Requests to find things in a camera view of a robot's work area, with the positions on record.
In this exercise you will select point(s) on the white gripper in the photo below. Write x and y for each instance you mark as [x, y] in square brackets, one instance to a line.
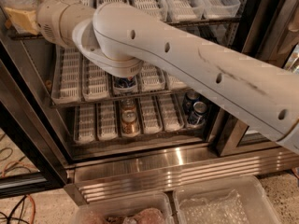
[49, 16]

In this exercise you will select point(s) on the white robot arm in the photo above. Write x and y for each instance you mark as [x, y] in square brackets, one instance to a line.
[119, 38]

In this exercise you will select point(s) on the open fridge door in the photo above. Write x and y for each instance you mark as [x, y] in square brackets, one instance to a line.
[21, 123]

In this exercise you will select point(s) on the stainless steel fridge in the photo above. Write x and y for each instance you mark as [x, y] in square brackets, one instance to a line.
[100, 161]

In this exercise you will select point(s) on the front blue pepsi can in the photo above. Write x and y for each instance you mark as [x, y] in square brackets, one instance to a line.
[124, 82]

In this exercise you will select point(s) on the rear brown soda can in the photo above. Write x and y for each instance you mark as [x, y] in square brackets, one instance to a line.
[128, 105]

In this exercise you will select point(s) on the brown soda can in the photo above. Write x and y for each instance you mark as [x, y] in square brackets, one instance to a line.
[128, 105]
[129, 124]

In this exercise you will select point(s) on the front brown soda can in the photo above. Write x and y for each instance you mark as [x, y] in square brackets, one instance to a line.
[129, 124]

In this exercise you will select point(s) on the rear dark blue can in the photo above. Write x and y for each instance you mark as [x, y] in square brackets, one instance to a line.
[190, 98]

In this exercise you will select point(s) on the dark blue can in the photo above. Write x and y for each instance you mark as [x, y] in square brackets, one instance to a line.
[197, 113]
[190, 98]

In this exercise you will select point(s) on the front dark blue can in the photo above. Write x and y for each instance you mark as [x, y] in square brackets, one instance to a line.
[197, 113]

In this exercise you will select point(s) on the left clear plastic bin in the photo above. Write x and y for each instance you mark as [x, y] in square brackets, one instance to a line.
[115, 210]

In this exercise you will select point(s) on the clear plastic bin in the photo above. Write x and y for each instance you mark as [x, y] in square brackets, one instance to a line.
[235, 200]
[115, 210]

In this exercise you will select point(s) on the right clear plastic bin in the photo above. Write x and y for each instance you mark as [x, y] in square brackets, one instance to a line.
[235, 200]

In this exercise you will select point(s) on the middle wire shelf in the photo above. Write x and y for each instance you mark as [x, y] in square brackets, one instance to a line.
[86, 93]

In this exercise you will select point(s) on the wire shelf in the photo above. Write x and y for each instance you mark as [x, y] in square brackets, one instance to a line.
[86, 93]
[14, 35]

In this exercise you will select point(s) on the top wire shelf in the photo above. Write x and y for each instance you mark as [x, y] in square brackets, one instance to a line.
[14, 35]

